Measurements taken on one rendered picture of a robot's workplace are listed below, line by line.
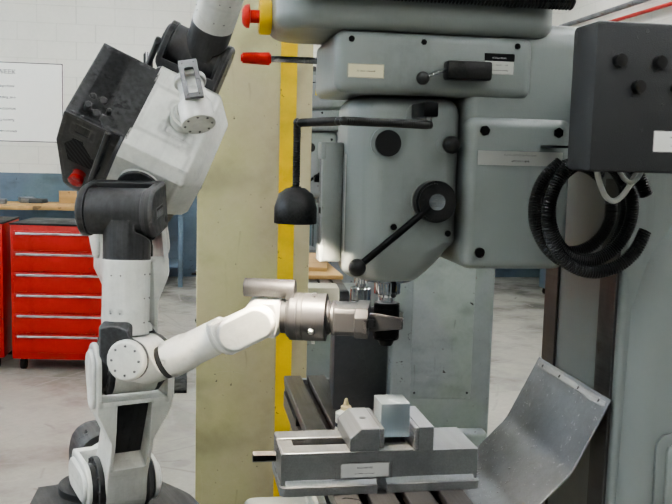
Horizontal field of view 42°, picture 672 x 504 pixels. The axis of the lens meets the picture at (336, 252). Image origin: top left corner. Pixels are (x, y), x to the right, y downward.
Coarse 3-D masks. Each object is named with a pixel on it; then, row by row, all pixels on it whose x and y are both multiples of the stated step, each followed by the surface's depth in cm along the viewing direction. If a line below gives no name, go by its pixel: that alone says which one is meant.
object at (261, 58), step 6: (246, 54) 159; (252, 54) 159; (258, 54) 159; (264, 54) 159; (270, 54) 160; (246, 60) 159; (252, 60) 159; (258, 60) 159; (264, 60) 159; (270, 60) 160; (276, 60) 160; (282, 60) 160; (288, 60) 161; (294, 60) 161; (300, 60) 161; (306, 60) 161; (312, 60) 161
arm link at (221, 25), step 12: (204, 0) 178; (216, 0) 177; (228, 0) 177; (240, 0) 178; (204, 12) 179; (216, 12) 179; (228, 12) 179; (204, 24) 181; (216, 24) 181; (228, 24) 182
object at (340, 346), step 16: (336, 336) 194; (352, 336) 194; (368, 336) 194; (336, 352) 195; (352, 352) 195; (368, 352) 195; (384, 352) 195; (336, 368) 195; (352, 368) 195; (368, 368) 195; (384, 368) 195; (336, 384) 195; (352, 384) 196; (368, 384) 196; (384, 384) 196; (336, 400) 196; (352, 400) 196; (368, 400) 196
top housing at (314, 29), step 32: (288, 0) 139; (320, 0) 138; (352, 0) 139; (384, 0) 140; (288, 32) 146; (320, 32) 145; (416, 32) 143; (448, 32) 143; (480, 32) 144; (512, 32) 145; (544, 32) 146
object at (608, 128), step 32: (576, 32) 128; (608, 32) 121; (640, 32) 122; (576, 64) 127; (608, 64) 122; (640, 64) 123; (576, 96) 127; (608, 96) 123; (640, 96) 123; (576, 128) 127; (608, 128) 123; (640, 128) 124; (576, 160) 127; (608, 160) 124; (640, 160) 124
